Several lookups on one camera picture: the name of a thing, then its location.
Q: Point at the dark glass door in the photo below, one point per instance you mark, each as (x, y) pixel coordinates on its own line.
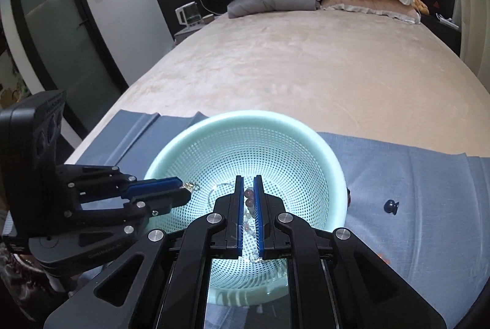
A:
(67, 52)

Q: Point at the black nightstand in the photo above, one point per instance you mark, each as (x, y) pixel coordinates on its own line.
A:
(449, 36)

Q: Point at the brown teddy bear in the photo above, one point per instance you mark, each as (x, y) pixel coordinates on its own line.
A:
(421, 7)

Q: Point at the pink bedspread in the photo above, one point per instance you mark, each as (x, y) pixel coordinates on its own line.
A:
(338, 72)

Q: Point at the mint green plastic basket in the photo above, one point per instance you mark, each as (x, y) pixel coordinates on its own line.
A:
(296, 164)

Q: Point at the small dark blue ornament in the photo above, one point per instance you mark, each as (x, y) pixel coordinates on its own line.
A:
(391, 207)

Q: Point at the lower pink frilled pillow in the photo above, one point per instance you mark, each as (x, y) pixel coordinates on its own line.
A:
(388, 8)

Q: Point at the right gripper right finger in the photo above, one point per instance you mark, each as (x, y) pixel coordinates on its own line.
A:
(271, 242)

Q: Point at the white bedside appliance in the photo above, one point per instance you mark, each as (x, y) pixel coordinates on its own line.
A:
(188, 14)

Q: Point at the cream curtain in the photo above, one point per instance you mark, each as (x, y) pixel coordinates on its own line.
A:
(475, 37)

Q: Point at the black camera box left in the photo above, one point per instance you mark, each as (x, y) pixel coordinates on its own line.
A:
(29, 130)

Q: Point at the person's left hand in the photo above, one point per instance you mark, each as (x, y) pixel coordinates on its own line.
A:
(27, 286)

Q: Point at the silver gem pendant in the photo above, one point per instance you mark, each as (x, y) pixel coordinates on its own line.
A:
(191, 186)

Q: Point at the blue cloth mat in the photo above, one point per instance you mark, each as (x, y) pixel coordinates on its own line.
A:
(438, 242)

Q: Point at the silver hoop earring left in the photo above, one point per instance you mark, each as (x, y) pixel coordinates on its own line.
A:
(218, 191)

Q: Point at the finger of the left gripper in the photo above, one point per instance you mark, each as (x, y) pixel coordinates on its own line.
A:
(136, 189)
(162, 202)

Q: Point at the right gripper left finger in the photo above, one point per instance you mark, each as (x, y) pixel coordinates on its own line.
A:
(228, 241)

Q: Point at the lower grey folded quilt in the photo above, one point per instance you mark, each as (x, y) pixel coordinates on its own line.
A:
(242, 8)

